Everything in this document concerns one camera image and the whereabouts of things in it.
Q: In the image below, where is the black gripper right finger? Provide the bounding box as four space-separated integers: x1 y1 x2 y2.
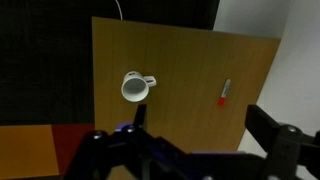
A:
245 104 280 155

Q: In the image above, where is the white cable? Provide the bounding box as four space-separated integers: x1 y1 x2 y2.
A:
114 0 124 21

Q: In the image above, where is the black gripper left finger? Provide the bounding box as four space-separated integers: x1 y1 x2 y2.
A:
133 104 147 128

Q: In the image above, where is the red and white marker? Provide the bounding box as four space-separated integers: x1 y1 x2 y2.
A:
218 79 231 106

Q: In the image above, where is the white ceramic mug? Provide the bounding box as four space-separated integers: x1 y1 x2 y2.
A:
121 71 157 102

